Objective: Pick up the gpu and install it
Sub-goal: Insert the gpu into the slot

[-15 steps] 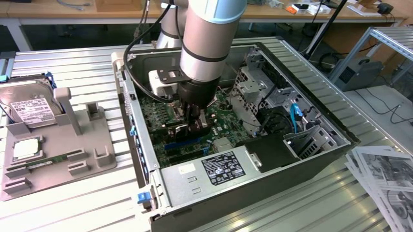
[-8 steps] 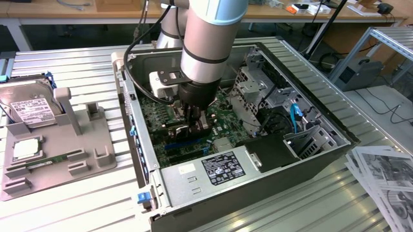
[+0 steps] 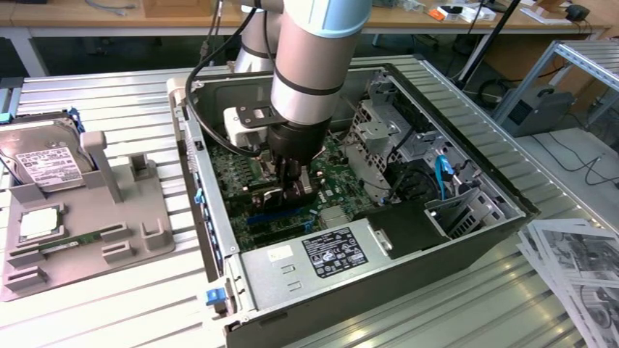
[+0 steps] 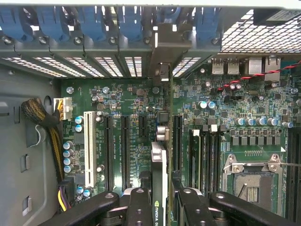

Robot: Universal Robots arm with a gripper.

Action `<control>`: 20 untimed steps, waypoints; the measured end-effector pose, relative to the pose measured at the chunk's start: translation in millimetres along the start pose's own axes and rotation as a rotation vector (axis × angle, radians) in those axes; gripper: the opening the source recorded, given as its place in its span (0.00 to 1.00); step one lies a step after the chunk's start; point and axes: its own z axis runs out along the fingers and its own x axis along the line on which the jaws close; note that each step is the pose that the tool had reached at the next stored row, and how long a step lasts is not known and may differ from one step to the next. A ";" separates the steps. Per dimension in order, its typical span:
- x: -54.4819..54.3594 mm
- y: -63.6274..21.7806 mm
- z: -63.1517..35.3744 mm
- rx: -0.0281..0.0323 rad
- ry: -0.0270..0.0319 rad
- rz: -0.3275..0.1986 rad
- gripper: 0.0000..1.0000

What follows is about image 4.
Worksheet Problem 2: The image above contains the black short expansion slot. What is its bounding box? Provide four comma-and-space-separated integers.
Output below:
138, 114, 147, 139

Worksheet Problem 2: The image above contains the white expansion slot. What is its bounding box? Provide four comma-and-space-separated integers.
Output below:
83, 111, 96, 188

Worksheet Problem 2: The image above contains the silver network port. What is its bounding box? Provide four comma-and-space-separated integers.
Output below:
264, 56, 282, 82

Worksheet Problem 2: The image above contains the black ram slot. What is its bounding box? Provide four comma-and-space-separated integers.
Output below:
210, 124, 218, 193
295, 128, 301, 222
218, 124, 226, 186
287, 128, 295, 222
202, 124, 210, 190

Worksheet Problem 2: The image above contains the black long expansion slot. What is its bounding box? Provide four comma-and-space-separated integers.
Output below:
121, 114, 131, 189
104, 114, 114, 192
173, 114, 183, 172

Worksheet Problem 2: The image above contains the silver square port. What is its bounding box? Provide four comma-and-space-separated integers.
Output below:
248, 57, 263, 76

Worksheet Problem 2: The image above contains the blue slot clip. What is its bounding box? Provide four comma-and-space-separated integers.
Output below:
116, 7, 143, 42
0, 7, 28, 42
35, 7, 71, 42
157, 7, 181, 24
194, 7, 221, 42
76, 7, 108, 42

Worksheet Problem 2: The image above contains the silver usb port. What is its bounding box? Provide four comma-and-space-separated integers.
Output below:
227, 58, 240, 75
211, 58, 225, 75

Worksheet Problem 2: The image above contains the white power connector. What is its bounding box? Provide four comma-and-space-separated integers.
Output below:
53, 97, 72, 121

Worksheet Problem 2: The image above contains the silver cpu socket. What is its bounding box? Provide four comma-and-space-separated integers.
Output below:
222, 154, 285, 216

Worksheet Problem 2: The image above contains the braided black yellow power cable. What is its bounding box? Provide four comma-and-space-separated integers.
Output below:
20, 97, 65, 183

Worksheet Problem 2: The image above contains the green motherboard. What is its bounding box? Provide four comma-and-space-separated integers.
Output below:
60, 57, 301, 224

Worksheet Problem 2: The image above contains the black open pc case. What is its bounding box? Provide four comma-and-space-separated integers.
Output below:
0, 0, 301, 226

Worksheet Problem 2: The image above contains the red black twisted wire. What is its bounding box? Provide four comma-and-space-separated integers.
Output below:
217, 65, 301, 92

